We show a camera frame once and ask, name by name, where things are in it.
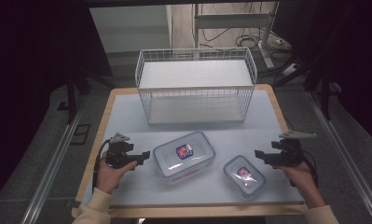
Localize white metal desk frame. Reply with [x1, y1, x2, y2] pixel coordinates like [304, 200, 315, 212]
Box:
[192, 1, 282, 70]

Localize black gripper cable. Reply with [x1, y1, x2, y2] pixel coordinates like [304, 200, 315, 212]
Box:
[300, 149, 320, 189]
[91, 139, 112, 190]

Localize person's right hand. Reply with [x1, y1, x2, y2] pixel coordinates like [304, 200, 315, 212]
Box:
[272, 162, 319, 192]

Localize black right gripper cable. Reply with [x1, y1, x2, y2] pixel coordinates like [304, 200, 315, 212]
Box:
[300, 149, 320, 189]

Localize white wire shelf rack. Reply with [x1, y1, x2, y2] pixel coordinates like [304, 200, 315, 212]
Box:
[134, 46, 258, 126]

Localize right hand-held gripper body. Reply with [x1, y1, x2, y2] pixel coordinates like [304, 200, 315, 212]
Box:
[270, 130, 318, 168]

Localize small clear plastic food container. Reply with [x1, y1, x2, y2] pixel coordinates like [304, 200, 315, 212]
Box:
[222, 154, 268, 201]

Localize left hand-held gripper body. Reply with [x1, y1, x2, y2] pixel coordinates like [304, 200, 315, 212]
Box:
[104, 132, 139, 170]

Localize black floor cables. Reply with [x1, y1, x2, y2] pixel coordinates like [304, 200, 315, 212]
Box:
[201, 3, 295, 64]

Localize white power strip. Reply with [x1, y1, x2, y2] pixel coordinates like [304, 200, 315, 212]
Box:
[281, 63, 300, 77]

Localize person's left hand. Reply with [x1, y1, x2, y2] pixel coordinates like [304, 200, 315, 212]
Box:
[95, 156, 138, 196]

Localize grey white panel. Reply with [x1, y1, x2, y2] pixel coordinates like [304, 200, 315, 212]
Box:
[90, 4, 173, 54]

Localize metal floor rail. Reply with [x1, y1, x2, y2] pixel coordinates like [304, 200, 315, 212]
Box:
[20, 98, 86, 224]
[307, 91, 372, 224]

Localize large clear plastic food container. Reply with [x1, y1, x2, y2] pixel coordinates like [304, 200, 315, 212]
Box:
[152, 130, 216, 185]

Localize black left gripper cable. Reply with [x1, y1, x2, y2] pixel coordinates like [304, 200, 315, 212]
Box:
[91, 139, 112, 190]

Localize dark metal stand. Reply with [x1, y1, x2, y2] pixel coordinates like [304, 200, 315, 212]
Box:
[303, 59, 343, 122]
[63, 66, 93, 125]

